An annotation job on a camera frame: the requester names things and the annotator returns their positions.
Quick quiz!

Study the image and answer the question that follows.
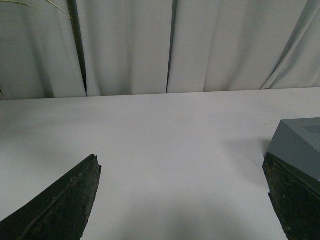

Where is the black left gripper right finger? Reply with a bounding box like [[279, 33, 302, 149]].
[[262, 153, 320, 240]]

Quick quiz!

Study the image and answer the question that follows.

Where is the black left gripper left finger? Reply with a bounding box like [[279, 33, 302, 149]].
[[0, 154, 102, 240]]

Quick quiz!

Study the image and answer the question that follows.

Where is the gray square base block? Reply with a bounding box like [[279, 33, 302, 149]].
[[266, 117, 320, 181]]

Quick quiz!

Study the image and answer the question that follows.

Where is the white pleated curtain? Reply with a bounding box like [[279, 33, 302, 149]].
[[0, 0, 320, 100]]

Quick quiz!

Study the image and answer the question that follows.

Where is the thin plant leaf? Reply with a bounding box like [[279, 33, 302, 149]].
[[0, 0, 72, 19]]

